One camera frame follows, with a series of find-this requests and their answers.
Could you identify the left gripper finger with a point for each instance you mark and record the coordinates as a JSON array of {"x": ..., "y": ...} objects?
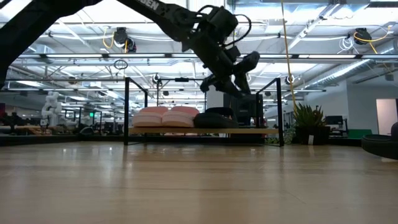
[
  {"x": 245, "y": 68},
  {"x": 224, "y": 84}
]

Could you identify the black slide sandal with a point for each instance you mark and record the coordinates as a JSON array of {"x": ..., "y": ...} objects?
[
  {"x": 214, "y": 120},
  {"x": 381, "y": 146}
]

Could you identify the pink slide sandal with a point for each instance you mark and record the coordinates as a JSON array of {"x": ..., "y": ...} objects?
[
  {"x": 149, "y": 119},
  {"x": 180, "y": 119}
]

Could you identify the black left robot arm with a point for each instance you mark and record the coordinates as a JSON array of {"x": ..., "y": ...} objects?
[{"x": 28, "y": 28}]

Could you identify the black metal wood-board shelf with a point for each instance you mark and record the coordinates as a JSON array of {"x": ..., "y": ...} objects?
[{"x": 202, "y": 131}]

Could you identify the black computer monitor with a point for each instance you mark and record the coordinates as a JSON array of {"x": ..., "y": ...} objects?
[{"x": 248, "y": 107}]

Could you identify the potted aloe plant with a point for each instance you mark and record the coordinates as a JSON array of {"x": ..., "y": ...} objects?
[{"x": 311, "y": 124}]

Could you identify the green box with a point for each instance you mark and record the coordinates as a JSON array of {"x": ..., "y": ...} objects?
[{"x": 360, "y": 133}]

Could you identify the white robot figure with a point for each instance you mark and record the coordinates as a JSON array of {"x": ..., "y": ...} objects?
[{"x": 51, "y": 109}]

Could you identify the black background rig frame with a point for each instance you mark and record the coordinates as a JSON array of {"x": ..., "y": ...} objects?
[{"x": 182, "y": 80}]

